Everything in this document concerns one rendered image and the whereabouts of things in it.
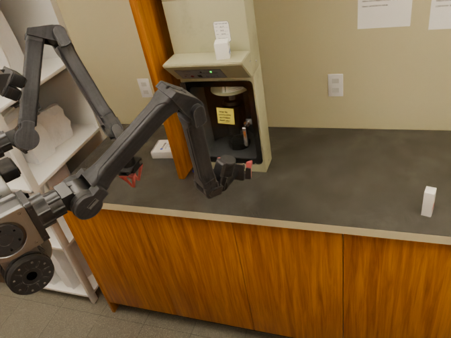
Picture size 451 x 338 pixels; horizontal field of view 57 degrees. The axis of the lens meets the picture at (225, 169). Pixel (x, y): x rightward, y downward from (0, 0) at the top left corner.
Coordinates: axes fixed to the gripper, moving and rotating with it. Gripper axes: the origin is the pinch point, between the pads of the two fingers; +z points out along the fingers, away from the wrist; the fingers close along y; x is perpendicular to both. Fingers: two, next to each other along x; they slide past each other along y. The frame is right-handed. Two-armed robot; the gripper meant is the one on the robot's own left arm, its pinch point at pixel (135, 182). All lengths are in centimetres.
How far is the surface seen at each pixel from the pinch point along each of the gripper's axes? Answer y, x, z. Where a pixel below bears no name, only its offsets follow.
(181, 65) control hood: 21, -22, -40
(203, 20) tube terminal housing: 33, -30, -53
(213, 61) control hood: 23, -34, -41
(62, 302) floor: 6, 94, 109
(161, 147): 43.3, 11.9, 11.9
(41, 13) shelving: 76, 81, -52
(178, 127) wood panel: 30.0, -8.7, -8.4
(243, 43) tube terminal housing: 32, -44, -43
